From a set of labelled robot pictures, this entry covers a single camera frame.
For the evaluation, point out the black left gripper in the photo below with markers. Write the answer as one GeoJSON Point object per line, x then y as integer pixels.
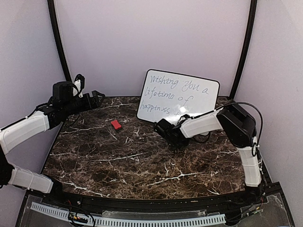
{"type": "Point", "coordinates": [89, 105]}

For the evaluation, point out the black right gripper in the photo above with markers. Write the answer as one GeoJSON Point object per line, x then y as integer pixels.
{"type": "Point", "coordinates": [185, 142]}

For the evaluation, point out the red bone-shaped eraser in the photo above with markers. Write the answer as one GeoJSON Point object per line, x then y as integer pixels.
{"type": "Point", "coordinates": [115, 123]}

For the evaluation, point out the white whiteboard black frame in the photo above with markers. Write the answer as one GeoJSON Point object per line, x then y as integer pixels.
{"type": "Point", "coordinates": [167, 95]}

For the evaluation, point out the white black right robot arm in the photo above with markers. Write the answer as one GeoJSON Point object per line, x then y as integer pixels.
{"type": "Point", "coordinates": [235, 121]}

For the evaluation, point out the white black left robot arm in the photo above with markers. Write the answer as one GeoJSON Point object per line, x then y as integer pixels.
{"type": "Point", "coordinates": [44, 117]}

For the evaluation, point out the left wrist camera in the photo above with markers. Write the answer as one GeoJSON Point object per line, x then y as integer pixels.
{"type": "Point", "coordinates": [66, 91]}

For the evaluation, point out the black left corner post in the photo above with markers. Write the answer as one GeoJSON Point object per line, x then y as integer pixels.
{"type": "Point", "coordinates": [57, 38]}

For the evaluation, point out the black corner post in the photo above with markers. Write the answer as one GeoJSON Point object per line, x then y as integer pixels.
{"type": "Point", "coordinates": [245, 48]}
{"type": "Point", "coordinates": [57, 38]}

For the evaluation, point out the white slotted cable duct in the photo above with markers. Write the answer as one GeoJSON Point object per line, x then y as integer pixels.
{"type": "Point", "coordinates": [130, 219]}

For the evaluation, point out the black curved front rail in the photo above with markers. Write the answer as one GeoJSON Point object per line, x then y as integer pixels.
{"type": "Point", "coordinates": [222, 203]}

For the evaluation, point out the black right corner post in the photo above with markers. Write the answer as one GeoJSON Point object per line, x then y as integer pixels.
{"type": "Point", "coordinates": [245, 48]}

